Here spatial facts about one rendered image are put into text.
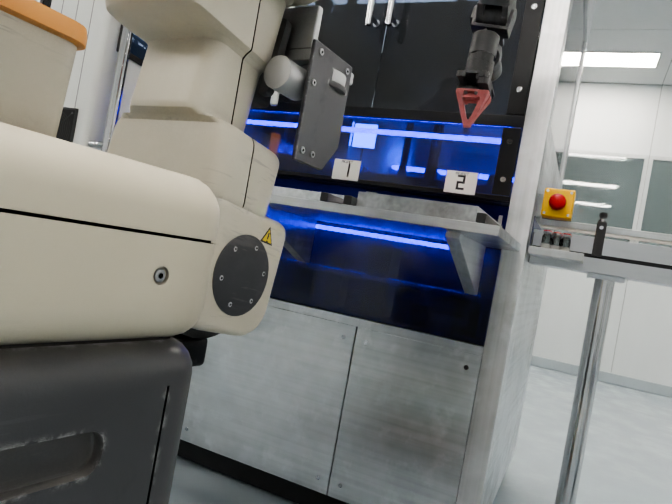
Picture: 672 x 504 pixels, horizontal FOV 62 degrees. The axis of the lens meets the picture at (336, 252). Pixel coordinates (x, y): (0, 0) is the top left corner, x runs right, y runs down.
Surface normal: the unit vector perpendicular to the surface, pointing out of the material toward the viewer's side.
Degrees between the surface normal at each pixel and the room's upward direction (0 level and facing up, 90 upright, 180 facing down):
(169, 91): 82
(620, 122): 90
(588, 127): 90
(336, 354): 90
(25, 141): 45
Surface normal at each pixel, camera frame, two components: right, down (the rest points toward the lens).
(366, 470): -0.40, -0.07
